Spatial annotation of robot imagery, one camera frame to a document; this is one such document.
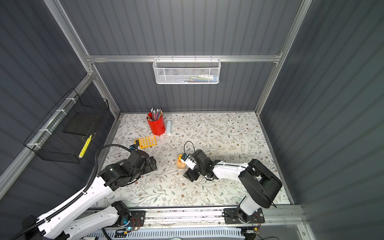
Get picture domino block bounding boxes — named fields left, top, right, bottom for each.
left=177, top=162, right=186, bottom=169

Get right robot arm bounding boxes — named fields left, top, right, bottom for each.
left=181, top=150, right=283, bottom=223

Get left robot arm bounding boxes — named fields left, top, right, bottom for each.
left=22, top=150, right=157, bottom=240

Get light blue eraser block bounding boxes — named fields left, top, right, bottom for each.
left=167, top=121, right=172, bottom=135

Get yellow calculator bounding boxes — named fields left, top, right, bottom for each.
left=134, top=135, right=157, bottom=149

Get red pencil cup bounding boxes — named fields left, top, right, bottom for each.
left=147, top=113, right=166, bottom=136

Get pencils bundle in cup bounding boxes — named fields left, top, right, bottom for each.
left=147, top=108, right=163, bottom=122

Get yellow highlighter marker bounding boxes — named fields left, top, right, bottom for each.
left=78, top=135, right=93, bottom=159

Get markers in white basket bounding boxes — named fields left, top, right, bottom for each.
left=179, top=74, right=219, bottom=84

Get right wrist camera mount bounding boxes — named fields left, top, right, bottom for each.
left=181, top=154, right=197, bottom=170

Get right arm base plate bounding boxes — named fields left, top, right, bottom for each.
left=222, top=208, right=265, bottom=225

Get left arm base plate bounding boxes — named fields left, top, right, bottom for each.
left=117, top=211, right=147, bottom=229

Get black wire side basket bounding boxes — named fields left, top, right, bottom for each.
left=24, top=91, right=110, bottom=164

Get white wire wall basket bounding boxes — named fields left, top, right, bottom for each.
left=153, top=58, right=222, bottom=85

